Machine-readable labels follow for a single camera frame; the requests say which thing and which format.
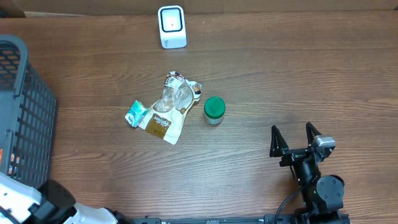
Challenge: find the white barcode scanner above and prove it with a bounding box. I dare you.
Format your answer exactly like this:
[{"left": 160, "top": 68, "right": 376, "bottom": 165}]
[{"left": 158, "top": 5, "right": 187, "bottom": 49}]

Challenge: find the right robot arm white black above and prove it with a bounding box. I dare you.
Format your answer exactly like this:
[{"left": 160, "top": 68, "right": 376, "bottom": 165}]
[{"left": 269, "top": 122, "right": 350, "bottom": 223}]

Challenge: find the brown white snack pouch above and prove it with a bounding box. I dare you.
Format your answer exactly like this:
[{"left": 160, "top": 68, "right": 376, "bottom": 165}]
[{"left": 139, "top": 71, "right": 202, "bottom": 145}]

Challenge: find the dark grey plastic basket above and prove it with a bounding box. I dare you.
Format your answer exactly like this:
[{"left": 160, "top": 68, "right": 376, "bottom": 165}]
[{"left": 1, "top": 34, "right": 58, "bottom": 188}]

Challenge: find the green lid jar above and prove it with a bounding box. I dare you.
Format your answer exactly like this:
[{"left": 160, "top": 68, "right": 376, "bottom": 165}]
[{"left": 204, "top": 96, "right": 226, "bottom": 125}]

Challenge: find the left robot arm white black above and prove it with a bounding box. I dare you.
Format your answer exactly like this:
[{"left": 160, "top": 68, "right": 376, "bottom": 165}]
[{"left": 1, "top": 173, "right": 133, "bottom": 224}]

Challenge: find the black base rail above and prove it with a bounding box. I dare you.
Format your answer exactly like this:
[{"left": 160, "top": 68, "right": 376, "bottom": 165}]
[{"left": 131, "top": 214, "right": 305, "bottom": 224}]

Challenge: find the teal tissue pack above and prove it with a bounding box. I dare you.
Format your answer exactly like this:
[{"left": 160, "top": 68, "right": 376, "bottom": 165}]
[{"left": 125, "top": 100, "right": 148, "bottom": 128}]

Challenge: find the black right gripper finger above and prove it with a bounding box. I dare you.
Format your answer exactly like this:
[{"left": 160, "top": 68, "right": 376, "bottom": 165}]
[
  {"left": 306, "top": 122, "right": 321, "bottom": 145},
  {"left": 269, "top": 125, "right": 289, "bottom": 157}
]

